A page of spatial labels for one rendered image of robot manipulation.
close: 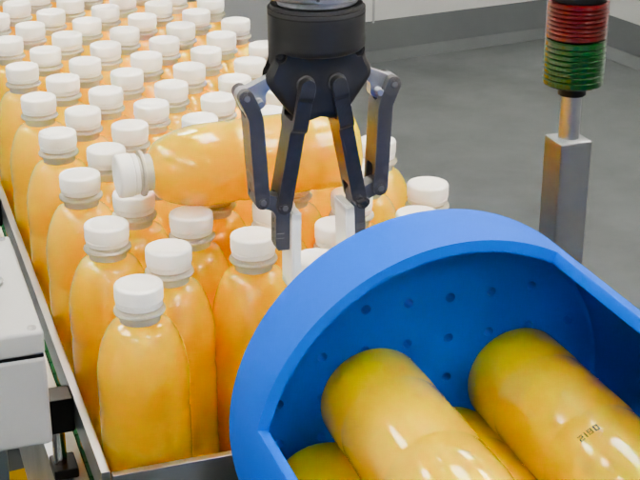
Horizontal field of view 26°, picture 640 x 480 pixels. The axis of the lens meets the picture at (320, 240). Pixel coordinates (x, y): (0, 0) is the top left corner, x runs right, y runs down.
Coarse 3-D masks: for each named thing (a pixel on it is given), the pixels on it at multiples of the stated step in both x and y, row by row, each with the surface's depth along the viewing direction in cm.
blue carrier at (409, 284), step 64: (320, 256) 91; (384, 256) 88; (448, 256) 88; (512, 256) 96; (320, 320) 86; (384, 320) 94; (448, 320) 96; (512, 320) 98; (576, 320) 100; (256, 384) 89; (320, 384) 94; (448, 384) 98; (256, 448) 88
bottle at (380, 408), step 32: (384, 352) 91; (352, 384) 88; (384, 384) 87; (416, 384) 87; (352, 416) 87; (384, 416) 84; (416, 416) 83; (448, 416) 83; (352, 448) 86; (384, 448) 82; (416, 448) 81; (448, 448) 80; (480, 448) 80
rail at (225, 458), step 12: (204, 456) 112; (216, 456) 112; (228, 456) 112; (132, 468) 110; (144, 468) 110; (156, 468) 110; (168, 468) 111; (180, 468) 111; (192, 468) 111; (204, 468) 112; (216, 468) 112; (228, 468) 112
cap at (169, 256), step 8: (160, 240) 117; (168, 240) 117; (176, 240) 117; (184, 240) 117; (152, 248) 115; (160, 248) 115; (168, 248) 115; (176, 248) 115; (184, 248) 115; (152, 256) 114; (160, 256) 114; (168, 256) 114; (176, 256) 114; (184, 256) 115; (152, 264) 114; (160, 264) 114; (168, 264) 114; (176, 264) 114; (184, 264) 115; (152, 272) 115; (160, 272) 115; (168, 272) 114; (176, 272) 115
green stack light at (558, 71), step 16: (544, 48) 144; (560, 48) 142; (576, 48) 141; (592, 48) 141; (544, 64) 144; (560, 64) 142; (576, 64) 142; (592, 64) 142; (544, 80) 145; (560, 80) 143; (576, 80) 142; (592, 80) 143
